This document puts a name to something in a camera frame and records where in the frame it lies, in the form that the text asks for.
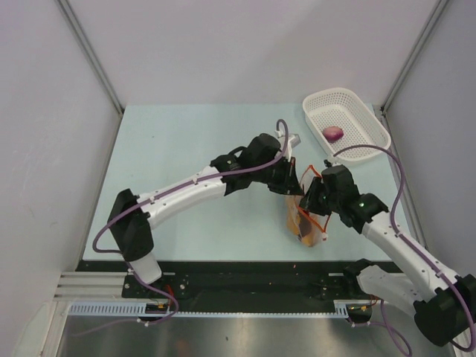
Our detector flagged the aluminium frame post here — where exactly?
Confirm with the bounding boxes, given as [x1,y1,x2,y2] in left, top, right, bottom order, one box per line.
[54,0,125,118]
[380,0,453,115]

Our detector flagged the purple cable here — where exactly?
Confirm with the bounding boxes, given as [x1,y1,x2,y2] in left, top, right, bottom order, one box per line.
[332,144,476,353]
[91,118,290,321]

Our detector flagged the fake orange chicken nuggets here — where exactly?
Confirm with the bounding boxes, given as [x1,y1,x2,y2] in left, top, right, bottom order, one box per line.
[286,196,300,237]

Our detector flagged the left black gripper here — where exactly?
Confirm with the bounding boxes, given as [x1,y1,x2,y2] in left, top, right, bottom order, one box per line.
[251,155,302,196]

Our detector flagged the right aluminium frame post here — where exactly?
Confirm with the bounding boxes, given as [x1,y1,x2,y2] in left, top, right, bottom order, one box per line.
[380,0,453,115]

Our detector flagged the clear orange zip bag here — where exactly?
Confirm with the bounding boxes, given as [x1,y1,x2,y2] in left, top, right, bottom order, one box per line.
[284,163,332,248]

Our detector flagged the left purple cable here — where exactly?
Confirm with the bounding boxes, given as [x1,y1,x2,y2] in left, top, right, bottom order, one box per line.
[91,118,290,321]

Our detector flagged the white slotted cable duct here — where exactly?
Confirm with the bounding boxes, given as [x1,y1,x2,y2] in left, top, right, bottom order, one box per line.
[68,301,357,318]

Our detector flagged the white perforated plastic basket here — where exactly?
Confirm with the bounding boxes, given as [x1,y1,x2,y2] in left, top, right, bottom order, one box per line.
[302,88,391,166]

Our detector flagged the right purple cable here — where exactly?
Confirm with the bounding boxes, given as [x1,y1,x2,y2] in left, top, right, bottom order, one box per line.
[332,144,476,353]

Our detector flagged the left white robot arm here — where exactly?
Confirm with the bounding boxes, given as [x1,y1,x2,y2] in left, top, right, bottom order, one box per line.
[107,132,303,298]

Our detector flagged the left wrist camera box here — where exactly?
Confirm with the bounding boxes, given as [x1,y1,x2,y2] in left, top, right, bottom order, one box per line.
[274,130,300,149]

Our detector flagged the left aluminium frame post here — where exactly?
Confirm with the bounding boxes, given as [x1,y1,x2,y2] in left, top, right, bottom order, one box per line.
[54,0,125,118]

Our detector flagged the fake purple onion half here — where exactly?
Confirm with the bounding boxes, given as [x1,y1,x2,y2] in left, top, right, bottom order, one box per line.
[322,126,344,143]

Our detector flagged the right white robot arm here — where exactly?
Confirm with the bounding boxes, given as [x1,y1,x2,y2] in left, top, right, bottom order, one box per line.
[299,165,475,347]

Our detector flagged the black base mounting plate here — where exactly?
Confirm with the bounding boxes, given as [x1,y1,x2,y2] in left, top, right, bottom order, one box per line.
[76,259,381,315]

